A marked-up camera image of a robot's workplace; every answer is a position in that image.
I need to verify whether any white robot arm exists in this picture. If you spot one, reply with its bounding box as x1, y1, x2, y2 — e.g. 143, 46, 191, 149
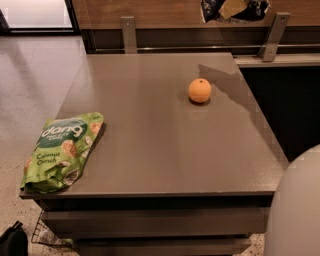
221, 0, 320, 256

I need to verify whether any green rice chip bag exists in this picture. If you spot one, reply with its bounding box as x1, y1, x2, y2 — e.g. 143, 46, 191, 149
20, 112, 104, 194

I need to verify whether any wire basket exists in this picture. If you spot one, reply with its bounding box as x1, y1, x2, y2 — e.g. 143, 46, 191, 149
31, 212, 73, 248

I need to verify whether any blue chip bag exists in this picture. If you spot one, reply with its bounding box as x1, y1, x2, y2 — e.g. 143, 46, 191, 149
200, 0, 270, 23

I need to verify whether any left grey metal bracket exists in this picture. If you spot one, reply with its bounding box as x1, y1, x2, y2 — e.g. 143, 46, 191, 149
121, 16, 138, 54

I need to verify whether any metal rail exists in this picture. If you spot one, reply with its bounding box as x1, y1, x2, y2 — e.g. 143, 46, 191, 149
94, 44, 320, 54

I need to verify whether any orange fruit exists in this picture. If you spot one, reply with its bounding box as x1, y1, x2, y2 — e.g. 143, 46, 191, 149
188, 78, 211, 103

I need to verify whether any black bag on floor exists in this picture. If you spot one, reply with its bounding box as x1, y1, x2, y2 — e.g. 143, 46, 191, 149
0, 221, 28, 256

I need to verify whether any grey drawer cabinet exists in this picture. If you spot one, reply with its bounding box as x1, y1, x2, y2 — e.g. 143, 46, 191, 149
35, 53, 288, 256

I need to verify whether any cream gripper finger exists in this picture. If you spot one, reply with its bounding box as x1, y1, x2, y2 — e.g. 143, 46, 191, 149
219, 0, 249, 19

